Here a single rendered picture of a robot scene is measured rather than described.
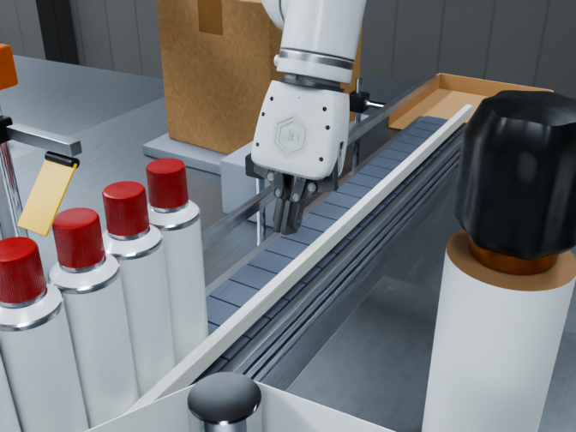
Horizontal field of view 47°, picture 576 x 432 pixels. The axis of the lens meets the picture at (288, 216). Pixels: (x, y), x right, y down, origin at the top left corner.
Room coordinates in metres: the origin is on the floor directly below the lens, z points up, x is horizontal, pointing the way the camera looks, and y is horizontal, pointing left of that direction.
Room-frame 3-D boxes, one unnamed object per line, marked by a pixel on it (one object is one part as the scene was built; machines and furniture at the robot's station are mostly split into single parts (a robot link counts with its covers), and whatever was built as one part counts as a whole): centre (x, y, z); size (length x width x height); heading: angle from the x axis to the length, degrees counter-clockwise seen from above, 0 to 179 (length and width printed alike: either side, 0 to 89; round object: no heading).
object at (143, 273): (0.46, 0.13, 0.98); 0.05 x 0.05 x 0.20
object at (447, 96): (1.32, -0.39, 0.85); 0.30 x 0.26 x 0.04; 149
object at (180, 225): (0.50, 0.10, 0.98); 0.05 x 0.05 x 0.20
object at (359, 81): (1.04, -0.14, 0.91); 0.07 x 0.03 x 0.17; 59
